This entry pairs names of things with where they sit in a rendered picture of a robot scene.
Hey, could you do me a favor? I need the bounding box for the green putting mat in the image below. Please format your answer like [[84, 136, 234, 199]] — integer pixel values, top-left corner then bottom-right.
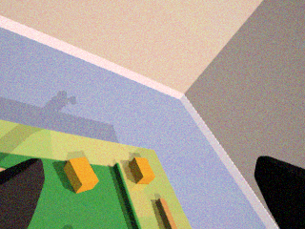
[[0, 153, 132, 229]]

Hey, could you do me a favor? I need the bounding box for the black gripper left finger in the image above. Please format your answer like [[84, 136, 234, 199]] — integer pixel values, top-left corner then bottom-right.
[[0, 157, 45, 229]]

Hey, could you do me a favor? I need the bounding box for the orange rectangular block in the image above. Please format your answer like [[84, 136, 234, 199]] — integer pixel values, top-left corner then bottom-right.
[[64, 156, 98, 194], [129, 157, 153, 183]]

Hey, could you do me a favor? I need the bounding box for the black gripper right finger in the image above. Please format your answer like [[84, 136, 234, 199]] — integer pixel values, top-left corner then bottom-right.
[[254, 156, 305, 229]]

